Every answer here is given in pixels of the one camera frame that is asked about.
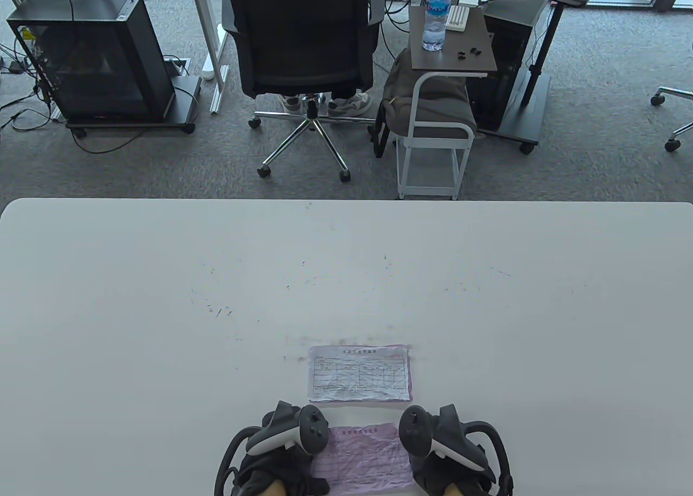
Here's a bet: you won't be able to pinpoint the person's left hand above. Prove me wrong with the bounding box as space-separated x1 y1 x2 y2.
238 447 330 496

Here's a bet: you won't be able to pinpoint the person's right hand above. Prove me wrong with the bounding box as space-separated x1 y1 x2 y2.
411 454 496 496

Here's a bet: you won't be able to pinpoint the black and white controller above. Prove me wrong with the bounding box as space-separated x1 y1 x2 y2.
214 400 329 496
399 404 513 496

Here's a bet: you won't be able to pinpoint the pink paper invoice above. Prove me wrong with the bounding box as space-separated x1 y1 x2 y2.
311 423 415 494
309 344 414 404

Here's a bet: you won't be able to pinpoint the white paper invoice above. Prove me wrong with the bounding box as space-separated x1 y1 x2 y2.
309 346 409 403

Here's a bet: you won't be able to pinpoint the grey bag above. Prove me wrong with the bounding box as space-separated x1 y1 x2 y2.
374 49 478 158

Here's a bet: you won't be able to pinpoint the black computer tower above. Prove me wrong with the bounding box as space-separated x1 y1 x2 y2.
468 1 547 131

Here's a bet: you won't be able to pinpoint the black wheeled platform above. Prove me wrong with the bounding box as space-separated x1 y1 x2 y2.
65 75 202 138

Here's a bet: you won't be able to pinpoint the black mesh office chair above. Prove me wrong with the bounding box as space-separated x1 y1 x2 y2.
650 86 693 153
221 0 384 184

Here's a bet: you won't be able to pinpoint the black standing desk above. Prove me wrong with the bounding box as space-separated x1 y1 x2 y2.
476 0 610 154

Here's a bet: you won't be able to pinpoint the white desk leg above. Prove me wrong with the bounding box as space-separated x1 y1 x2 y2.
188 0 231 115

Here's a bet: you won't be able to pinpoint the clear plastic water bottle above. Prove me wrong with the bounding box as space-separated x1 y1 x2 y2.
422 0 452 51

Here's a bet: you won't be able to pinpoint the black computer case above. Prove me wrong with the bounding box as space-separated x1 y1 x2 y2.
6 0 175 122

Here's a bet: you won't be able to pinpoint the brown side table white frame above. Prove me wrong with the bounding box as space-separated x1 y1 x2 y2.
396 4 498 200

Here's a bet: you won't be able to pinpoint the black floor cables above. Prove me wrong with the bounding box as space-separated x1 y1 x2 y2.
0 36 71 134

